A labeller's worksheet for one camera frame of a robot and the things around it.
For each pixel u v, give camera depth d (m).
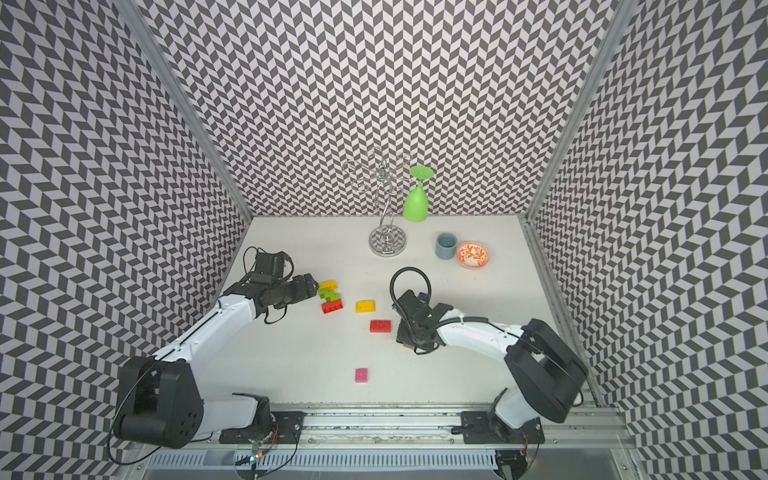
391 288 0.69
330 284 0.95
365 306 0.94
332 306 0.94
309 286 0.79
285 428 0.73
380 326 0.89
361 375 0.80
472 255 1.05
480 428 0.73
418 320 0.66
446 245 1.05
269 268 0.67
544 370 0.43
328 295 0.94
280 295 0.73
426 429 0.75
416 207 0.92
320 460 0.69
